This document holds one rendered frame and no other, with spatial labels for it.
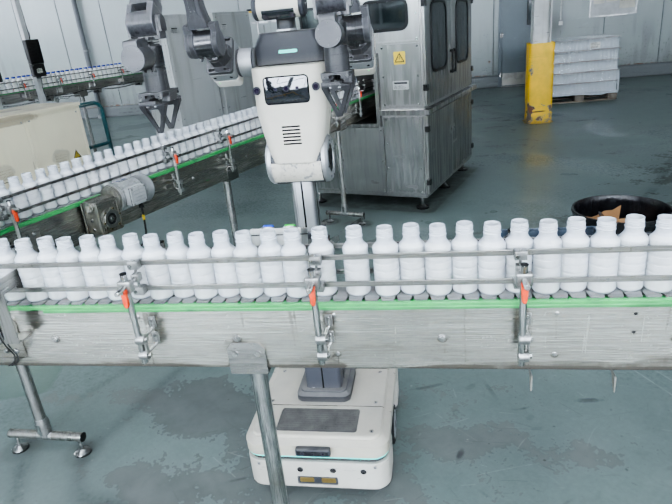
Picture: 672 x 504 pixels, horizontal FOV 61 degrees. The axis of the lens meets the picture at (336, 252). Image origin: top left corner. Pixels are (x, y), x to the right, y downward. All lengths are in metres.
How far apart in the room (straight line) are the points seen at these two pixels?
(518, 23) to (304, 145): 11.61
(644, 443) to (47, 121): 4.77
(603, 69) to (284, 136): 9.20
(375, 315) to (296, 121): 0.77
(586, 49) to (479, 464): 8.95
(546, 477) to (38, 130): 4.52
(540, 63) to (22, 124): 6.54
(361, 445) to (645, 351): 1.04
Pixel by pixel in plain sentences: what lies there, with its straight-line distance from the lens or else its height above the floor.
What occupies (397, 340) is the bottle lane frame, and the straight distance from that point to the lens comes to 1.36.
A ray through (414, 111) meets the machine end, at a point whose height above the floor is 0.87.
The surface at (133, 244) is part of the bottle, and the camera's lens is 1.48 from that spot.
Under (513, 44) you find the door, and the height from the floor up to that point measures 0.86.
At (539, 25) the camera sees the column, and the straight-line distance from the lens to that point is 8.94.
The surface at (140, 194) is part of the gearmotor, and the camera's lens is 2.68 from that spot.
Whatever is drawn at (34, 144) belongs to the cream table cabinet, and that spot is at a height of 0.92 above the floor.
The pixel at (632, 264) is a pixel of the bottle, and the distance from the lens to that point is 1.37.
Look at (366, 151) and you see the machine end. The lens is 5.13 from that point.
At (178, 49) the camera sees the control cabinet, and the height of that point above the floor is 1.50.
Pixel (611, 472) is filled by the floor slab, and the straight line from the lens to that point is 2.43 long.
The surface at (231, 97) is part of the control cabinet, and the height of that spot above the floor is 0.83.
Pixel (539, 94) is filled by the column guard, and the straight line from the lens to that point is 8.85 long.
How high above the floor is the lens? 1.60
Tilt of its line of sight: 22 degrees down
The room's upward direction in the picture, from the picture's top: 6 degrees counter-clockwise
